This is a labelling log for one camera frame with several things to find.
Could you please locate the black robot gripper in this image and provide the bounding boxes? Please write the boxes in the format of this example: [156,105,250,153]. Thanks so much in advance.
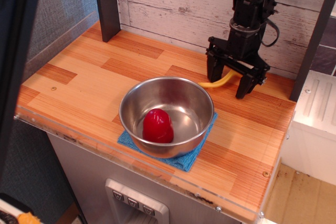
[206,20,270,99]

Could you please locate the yellow brush white bristles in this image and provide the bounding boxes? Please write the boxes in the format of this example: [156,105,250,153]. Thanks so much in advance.
[198,70,241,88]

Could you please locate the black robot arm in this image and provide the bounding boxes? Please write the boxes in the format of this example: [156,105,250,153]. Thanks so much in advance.
[206,0,279,99]

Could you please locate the stainless steel bowl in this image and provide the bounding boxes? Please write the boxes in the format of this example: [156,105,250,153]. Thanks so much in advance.
[119,77,215,158]

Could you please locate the red toy bell pepper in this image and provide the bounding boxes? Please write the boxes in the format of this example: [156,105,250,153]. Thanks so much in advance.
[142,109,174,144]

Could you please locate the blue cloth mat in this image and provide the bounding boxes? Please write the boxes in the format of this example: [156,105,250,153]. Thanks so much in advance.
[117,112,218,172]

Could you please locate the white side cabinet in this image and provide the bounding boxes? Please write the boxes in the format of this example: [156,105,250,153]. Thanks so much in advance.
[280,71,335,185]

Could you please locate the grey cabinet with dispenser panel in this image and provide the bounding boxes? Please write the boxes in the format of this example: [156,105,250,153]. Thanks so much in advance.
[46,132,237,224]

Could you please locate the yellow object bottom left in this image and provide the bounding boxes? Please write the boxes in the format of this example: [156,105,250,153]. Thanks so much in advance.
[17,212,41,224]

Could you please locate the dark right support post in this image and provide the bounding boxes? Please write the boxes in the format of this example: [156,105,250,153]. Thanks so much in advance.
[289,0,335,102]

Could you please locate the dark support post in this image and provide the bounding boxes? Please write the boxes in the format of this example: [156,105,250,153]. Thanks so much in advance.
[289,0,335,102]
[97,0,121,42]

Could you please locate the dark left support post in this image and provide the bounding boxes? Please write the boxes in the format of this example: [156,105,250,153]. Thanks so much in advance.
[97,0,121,42]

